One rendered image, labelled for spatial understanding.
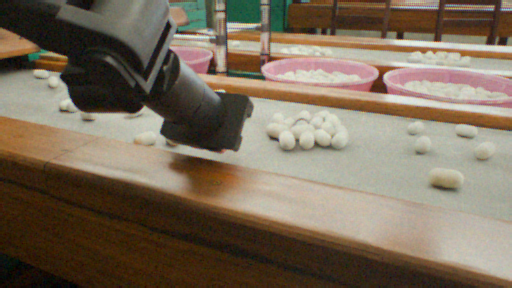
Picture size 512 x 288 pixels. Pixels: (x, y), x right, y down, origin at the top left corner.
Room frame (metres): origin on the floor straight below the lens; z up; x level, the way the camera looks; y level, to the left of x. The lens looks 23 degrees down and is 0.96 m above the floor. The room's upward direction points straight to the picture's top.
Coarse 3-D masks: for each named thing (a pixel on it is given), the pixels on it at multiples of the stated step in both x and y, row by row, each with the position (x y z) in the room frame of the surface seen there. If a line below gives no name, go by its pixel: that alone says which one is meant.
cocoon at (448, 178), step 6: (438, 168) 0.40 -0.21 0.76; (432, 174) 0.39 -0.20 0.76; (438, 174) 0.39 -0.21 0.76; (444, 174) 0.39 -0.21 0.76; (450, 174) 0.39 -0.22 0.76; (456, 174) 0.39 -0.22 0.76; (432, 180) 0.39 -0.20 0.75; (438, 180) 0.39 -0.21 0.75; (444, 180) 0.38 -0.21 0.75; (450, 180) 0.38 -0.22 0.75; (456, 180) 0.38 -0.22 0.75; (462, 180) 0.38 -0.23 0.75; (444, 186) 0.39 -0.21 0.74; (450, 186) 0.38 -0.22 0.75; (456, 186) 0.38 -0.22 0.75
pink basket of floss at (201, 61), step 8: (176, 48) 1.20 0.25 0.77; (184, 48) 1.20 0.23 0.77; (192, 48) 1.19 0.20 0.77; (200, 48) 1.17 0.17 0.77; (184, 56) 1.19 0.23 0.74; (192, 56) 1.18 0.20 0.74; (200, 56) 1.16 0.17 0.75; (208, 56) 1.04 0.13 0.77; (192, 64) 0.99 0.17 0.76; (200, 64) 1.01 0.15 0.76; (208, 64) 1.07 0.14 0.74; (200, 72) 1.02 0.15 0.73
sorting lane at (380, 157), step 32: (0, 96) 0.77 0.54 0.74; (32, 96) 0.77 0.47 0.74; (64, 96) 0.77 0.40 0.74; (64, 128) 0.58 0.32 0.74; (96, 128) 0.58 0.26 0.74; (128, 128) 0.58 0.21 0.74; (256, 128) 0.58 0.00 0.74; (320, 128) 0.58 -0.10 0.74; (352, 128) 0.58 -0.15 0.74; (384, 128) 0.58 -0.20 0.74; (448, 128) 0.58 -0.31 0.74; (480, 128) 0.58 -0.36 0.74; (224, 160) 0.46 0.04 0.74; (256, 160) 0.46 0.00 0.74; (288, 160) 0.46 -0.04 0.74; (320, 160) 0.46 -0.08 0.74; (352, 160) 0.46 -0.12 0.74; (384, 160) 0.46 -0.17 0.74; (416, 160) 0.46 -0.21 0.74; (448, 160) 0.46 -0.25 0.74; (480, 160) 0.46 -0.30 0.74; (384, 192) 0.38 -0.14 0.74; (416, 192) 0.38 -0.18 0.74; (448, 192) 0.38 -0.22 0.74; (480, 192) 0.38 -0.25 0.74
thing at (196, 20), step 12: (192, 12) 1.75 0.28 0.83; (204, 12) 1.84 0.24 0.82; (192, 24) 1.74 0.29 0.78; (204, 24) 1.83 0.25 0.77; (0, 60) 1.10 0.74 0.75; (12, 60) 1.08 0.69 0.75; (24, 60) 1.04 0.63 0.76; (0, 72) 0.99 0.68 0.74; (12, 72) 0.99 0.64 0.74; (0, 252) 0.86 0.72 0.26; (0, 264) 0.85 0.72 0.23; (12, 264) 0.88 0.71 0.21; (24, 264) 0.91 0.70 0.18; (0, 276) 0.84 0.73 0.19
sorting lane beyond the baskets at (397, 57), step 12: (228, 48) 1.36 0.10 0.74; (240, 48) 1.36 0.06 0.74; (252, 48) 1.36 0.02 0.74; (276, 48) 1.36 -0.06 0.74; (288, 48) 1.36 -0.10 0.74; (336, 48) 1.36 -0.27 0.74; (348, 48) 1.35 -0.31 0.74; (384, 60) 1.15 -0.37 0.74; (396, 60) 1.15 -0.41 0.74; (480, 60) 1.15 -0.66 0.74; (492, 60) 1.15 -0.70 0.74; (504, 60) 1.15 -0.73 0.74
